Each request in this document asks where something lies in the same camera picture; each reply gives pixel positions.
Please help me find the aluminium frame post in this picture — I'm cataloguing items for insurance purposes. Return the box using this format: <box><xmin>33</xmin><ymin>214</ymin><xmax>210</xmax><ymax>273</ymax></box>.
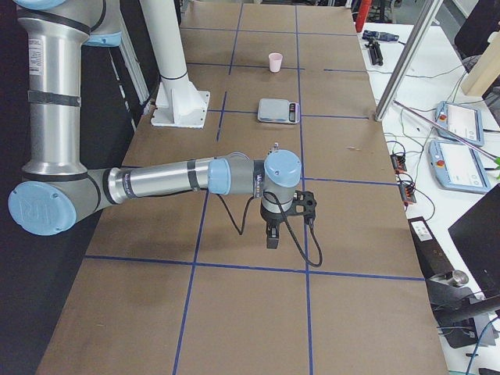
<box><xmin>374</xmin><ymin>0</ymin><xmax>444</xmax><ymax>122</ymax></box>

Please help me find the orange terminal block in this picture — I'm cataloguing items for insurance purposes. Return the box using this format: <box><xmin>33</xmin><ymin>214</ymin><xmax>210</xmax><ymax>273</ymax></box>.
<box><xmin>390</xmin><ymin>154</ymin><xmax>407</xmax><ymax>174</ymax></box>
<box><xmin>398</xmin><ymin>181</ymin><xmax>416</xmax><ymax>206</ymax></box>

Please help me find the far teach pendant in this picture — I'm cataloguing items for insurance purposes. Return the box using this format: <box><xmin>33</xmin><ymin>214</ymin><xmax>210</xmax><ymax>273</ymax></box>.
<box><xmin>435</xmin><ymin>101</ymin><xmax>484</xmax><ymax>146</ymax></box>

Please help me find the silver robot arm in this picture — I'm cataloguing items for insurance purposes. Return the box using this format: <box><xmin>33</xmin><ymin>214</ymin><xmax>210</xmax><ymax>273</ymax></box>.
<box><xmin>9</xmin><ymin>1</ymin><xmax>316</xmax><ymax>248</ymax></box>

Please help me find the silver electronic kitchen scale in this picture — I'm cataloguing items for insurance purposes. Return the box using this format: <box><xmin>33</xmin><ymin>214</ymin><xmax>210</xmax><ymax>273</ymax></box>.
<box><xmin>257</xmin><ymin>98</ymin><xmax>301</xmax><ymax>124</ymax></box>

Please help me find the lower orange terminal block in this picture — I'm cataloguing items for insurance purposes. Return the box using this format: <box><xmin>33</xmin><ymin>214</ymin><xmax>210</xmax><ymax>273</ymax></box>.
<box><xmin>398</xmin><ymin>181</ymin><xmax>416</xmax><ymax>206</ymax></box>

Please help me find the black camera cable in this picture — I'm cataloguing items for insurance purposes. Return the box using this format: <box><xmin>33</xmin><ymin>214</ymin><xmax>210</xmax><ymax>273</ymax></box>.
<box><xmin>216</xmin><ymin>191</ymin><xmax>323</xmax><ymax>268</ymax></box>

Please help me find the black monitor near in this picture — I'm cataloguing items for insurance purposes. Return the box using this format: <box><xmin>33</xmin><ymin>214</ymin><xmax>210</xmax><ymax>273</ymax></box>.
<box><xmin>448</xmin><ymin>186</ymin><xmax>499</xmax><ymax>297</ymax></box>

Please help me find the black folded tripod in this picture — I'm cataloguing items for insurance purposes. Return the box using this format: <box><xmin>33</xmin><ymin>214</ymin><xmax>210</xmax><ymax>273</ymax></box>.
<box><xmin>366</xmin><ymin>38</ymin><xmax>384</xmax><ymax>66</ymax></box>

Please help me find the red cylinder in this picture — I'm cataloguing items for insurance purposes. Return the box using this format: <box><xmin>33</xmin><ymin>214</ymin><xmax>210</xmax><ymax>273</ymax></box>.
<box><xmin>355</xmin><ymin>0</ymin><xmax>372</xmax><ymax>33</ymax></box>

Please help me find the upper orange terminal block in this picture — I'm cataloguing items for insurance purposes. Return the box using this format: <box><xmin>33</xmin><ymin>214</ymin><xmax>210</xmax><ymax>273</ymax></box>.
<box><xmin>390</xmin><ymin>154</ymin><xmax>407</xmax><ymax>174</ymax></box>

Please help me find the pink paper cup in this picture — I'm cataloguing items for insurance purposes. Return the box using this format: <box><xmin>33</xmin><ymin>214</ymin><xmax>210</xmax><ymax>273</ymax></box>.
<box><xmin>268</xmin><ymin>52</ymin><xmax>283</xmax><ymax>73</ymax></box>

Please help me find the white camera pole base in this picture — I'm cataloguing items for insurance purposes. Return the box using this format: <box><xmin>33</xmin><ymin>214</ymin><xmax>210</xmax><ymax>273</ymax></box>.
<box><xmin>141</xmin><ymin>0</ymin><xmax>210</xmax><ymax>128</ymax></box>

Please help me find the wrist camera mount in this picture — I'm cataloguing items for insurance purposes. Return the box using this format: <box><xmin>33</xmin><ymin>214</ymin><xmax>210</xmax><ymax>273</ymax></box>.
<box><xmin>291</xmin><ymin>191</ymin><xmax>317</xmax><ymax>218</ymax></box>

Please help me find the wooden board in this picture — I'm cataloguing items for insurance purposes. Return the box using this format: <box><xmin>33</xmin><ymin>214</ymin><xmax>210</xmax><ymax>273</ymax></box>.
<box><xmin>461</xmin><ymin>31</ymin><xmax>499</xmax><ymax>97</ymax></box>

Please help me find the teach pendant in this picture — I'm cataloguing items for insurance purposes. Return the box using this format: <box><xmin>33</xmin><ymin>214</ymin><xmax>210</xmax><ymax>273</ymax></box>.
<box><xmin>428</xmin><ymin>140</ymin><xmax>491</xmax><ymax>194</ymax></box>
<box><xmin>435</xmin><ymin>101</ymin><xmax>484</xmax><ymax>146</ymax></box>

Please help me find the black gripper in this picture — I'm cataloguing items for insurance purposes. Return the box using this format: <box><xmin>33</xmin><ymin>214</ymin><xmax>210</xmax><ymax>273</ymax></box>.
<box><xmin>260</xmin><ymin>204</ymin><xmax>284</xmax><ymax>249</ymax></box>

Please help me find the near teach pendant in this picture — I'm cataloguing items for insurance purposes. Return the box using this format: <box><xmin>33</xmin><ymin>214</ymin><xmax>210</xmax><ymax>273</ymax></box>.
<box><xmin>428</xmin><ymin>140</ymin><xmax>491</xmax><ymax>194</ymax></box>

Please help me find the black box with label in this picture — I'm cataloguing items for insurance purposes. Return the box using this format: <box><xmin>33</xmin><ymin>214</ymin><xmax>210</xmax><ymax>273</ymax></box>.
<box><xmin>408</xmin><ymin>216</ymin><xmax>454</xmax><ymax>279</ymax></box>

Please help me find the black monitor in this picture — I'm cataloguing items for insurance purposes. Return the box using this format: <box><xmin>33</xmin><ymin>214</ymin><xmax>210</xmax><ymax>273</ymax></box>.
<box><xmin>454</xmin><ymin>0</ymin><xmax>499</xmax><ymax>58</ymax></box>
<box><xmin>448</xmin><ymin>186</ymin><xmax>499</xmax><ymax>297</ymax></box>

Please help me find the black monitor far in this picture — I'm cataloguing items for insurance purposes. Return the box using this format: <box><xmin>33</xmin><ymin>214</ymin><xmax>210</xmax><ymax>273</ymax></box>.
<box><xmin>454</xmin><ymin>0</ymin><xmax>499</xmax><ymax>58</ymax></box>

